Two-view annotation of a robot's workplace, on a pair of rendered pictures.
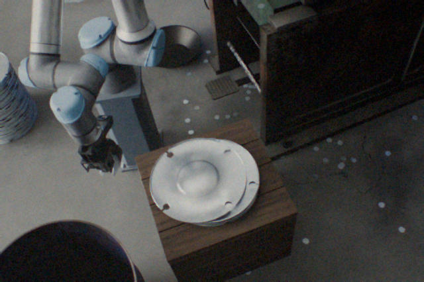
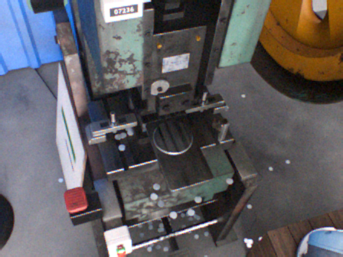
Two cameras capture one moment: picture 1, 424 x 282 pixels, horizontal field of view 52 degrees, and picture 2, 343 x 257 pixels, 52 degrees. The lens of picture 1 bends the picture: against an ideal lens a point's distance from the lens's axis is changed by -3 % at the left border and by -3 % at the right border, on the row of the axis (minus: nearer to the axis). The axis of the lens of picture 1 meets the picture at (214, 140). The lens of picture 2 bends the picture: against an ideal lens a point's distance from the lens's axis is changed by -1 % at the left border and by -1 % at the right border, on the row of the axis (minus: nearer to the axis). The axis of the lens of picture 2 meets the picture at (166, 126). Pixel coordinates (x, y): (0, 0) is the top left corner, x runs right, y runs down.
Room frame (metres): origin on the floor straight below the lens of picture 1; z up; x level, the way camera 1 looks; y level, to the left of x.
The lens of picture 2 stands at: (1.42, 0.32, 1.72)
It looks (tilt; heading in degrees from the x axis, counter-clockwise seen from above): 55 degrees down; 261
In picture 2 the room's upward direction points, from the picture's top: 6 degrees clockwise
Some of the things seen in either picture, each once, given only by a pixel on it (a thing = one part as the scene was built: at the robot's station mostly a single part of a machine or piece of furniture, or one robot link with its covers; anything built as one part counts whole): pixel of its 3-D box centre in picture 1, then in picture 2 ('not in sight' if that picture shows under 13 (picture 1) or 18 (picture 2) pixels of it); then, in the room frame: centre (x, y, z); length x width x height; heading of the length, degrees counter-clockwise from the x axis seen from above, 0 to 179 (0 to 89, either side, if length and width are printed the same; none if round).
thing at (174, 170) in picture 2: not in sight; (176, 160); (1.29, -0.25, 0.72); 0.25 x 0.14 x 0.14; 105
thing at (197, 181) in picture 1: (197, 178); not in sight; (0.68, 0.06, 0.39); 0.29 x 0.29 x 0.01
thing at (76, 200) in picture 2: not in sight; (76, 203); (1.60, -0.11, 0.72); 0.07 x 0.06 x 0.08; 105
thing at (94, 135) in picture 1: (86, 130); not in sight; (0.69, 0.31, 0.68); 0.08 x 0.08 x 0.05
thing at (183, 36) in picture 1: (171, 50); not in sight; (1.64, 0.14, 0.04); 0.30 x 0.30 x 0.07
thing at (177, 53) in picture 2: not in sight; (169, 59); (1.33, -0.38, 1.04); 0.17 x 0.15 x 0.30; 105
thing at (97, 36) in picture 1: (102, 42); not in sight; (1.09, 0.30, 0.62); 0.13 x 0.12 x 0.14; 70
